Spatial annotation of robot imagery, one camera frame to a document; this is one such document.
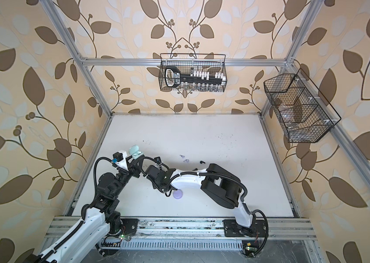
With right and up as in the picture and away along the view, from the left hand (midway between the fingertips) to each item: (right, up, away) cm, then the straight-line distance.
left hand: (140, 154), depth 76 cm
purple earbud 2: (+21, -6, +20) cm, 30 cm away
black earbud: (+30, -7, +20) cm, 37 cm away
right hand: (+6, -15, +12) cm, 20 cm away
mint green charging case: (-3, +2, +1) cm, 4 cm away
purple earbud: (+19, -5, +22) cm, 30 cm away
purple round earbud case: (+17, -22, +8) cm, 29 cm away
